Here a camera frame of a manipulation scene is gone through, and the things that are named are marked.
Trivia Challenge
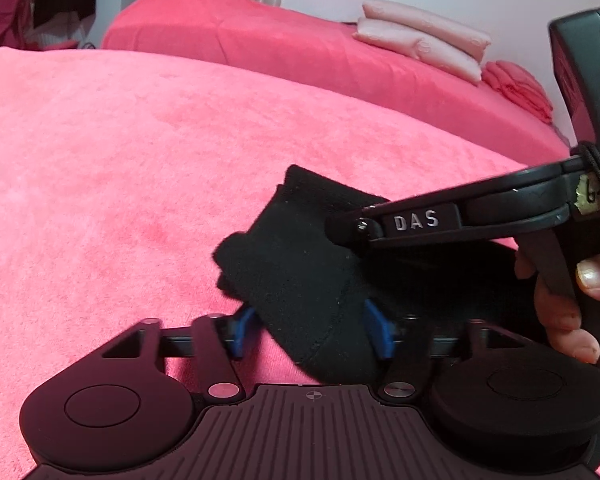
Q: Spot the right human hand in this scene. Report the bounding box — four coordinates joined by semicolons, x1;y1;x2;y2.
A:
534;255;600;364

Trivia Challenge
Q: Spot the folded red blanket stack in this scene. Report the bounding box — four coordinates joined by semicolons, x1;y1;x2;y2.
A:
482;61;554;125

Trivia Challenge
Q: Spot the black tracker box green light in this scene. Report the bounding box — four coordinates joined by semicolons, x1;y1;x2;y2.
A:
548;8;600;151

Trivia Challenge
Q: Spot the lower pale pink pillow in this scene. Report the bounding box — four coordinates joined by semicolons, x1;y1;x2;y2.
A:
353;18;482;84

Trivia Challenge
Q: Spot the pale pink pillow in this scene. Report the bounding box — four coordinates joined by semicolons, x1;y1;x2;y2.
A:
362;0;492;62
353;18;482;84

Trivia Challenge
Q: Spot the upper pale pink pillow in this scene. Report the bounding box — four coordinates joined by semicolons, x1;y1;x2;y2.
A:
362;0;492;62

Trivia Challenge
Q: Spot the pink plush blanket near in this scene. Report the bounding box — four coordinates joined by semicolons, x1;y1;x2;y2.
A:
0;48;519;479

